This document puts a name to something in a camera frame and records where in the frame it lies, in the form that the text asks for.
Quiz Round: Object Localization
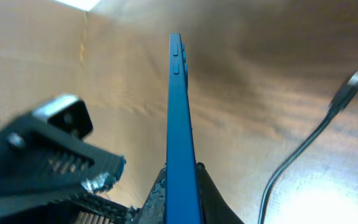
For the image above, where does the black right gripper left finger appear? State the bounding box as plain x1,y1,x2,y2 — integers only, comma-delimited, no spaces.
132,166,167,224

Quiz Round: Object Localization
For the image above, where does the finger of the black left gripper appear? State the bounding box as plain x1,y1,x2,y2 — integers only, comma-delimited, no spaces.
0,94,126,219

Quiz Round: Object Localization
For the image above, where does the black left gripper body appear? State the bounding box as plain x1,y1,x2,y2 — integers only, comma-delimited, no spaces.
0,194,139,224

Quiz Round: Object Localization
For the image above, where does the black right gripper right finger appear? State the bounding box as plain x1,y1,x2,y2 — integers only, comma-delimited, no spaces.
196,162,244,224

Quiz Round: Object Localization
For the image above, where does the blue smartphone lit screen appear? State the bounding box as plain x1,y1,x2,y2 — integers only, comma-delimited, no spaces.
165,33,202,224

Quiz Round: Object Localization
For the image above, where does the black charger cable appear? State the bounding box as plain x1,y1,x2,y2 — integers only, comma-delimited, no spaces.
257,70,358,224

